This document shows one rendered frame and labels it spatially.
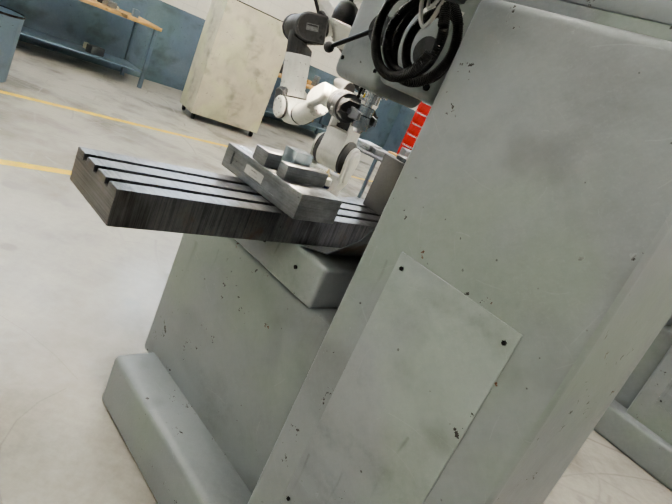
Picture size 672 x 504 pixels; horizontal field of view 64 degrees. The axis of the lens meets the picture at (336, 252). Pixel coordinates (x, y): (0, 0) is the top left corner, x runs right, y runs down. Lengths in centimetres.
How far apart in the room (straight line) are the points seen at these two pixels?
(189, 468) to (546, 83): 131
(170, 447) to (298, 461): 47
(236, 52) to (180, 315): 602
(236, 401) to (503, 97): 111
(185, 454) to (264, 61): 660
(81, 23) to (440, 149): 823
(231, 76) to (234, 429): 638
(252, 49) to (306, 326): 651
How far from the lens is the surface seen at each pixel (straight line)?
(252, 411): 161
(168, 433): 175
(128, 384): 192
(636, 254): 94
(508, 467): 106
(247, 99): 784
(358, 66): 149
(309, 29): 198
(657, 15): 115
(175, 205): 120
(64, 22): 904
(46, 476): 185
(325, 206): 140
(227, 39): 758
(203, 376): 180
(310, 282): 139
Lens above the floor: 133
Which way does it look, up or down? 17 degrees down
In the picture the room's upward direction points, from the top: 24 degrees clockwise
